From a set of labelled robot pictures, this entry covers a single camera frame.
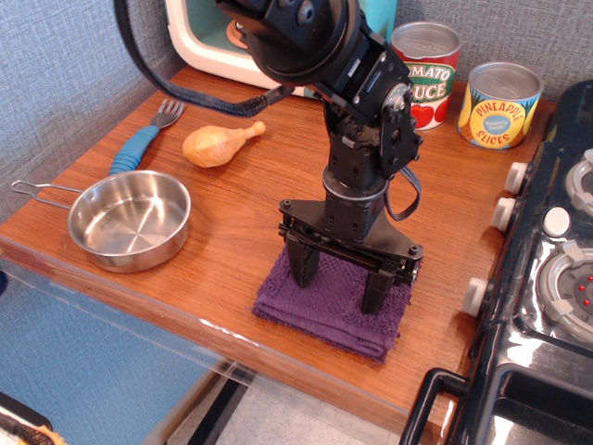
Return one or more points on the white stove knob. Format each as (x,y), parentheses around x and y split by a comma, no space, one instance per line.
(515,177)
(474,295)
(502,213)

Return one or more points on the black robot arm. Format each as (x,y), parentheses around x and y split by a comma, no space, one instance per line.
(328,47)

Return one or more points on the toy microwave teal and white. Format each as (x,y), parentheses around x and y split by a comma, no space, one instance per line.
(209,40)

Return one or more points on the white stove knob bottom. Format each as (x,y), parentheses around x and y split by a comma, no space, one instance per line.
(474,295)

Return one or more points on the toy chicken drumstick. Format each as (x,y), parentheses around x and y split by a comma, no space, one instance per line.
(213,146)

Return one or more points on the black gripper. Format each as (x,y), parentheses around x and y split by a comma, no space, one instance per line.
(356,229)

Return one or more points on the blue handled fork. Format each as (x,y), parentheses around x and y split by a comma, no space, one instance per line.
(131,153)

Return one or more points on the white stove knob middle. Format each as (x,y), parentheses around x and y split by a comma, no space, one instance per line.
(502,213)

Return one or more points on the pineapple slices can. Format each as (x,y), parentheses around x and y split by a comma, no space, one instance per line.
(499,104)

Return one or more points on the white stove knob top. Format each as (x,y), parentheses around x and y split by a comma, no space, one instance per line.
(515,177)

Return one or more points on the black toy stove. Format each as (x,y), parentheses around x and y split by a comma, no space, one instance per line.
(530,379)

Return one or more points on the purple towel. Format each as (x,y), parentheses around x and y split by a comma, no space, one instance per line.
(329,308)

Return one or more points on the stainless steel pan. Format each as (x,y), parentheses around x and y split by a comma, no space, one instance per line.
(128,222)

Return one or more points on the orange fuzzy object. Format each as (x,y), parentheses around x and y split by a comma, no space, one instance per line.
(24,434)

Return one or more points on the tomato sauce can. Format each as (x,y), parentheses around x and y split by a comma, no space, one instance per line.
(431,52)

